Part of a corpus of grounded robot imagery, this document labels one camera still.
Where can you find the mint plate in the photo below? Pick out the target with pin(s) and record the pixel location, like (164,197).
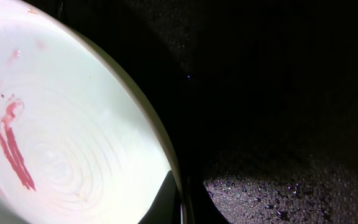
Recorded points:
(79,141)

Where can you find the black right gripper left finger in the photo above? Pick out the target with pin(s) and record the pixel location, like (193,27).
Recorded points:
(166,207)

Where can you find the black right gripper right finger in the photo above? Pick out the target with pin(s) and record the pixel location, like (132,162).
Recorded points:
(200,208)

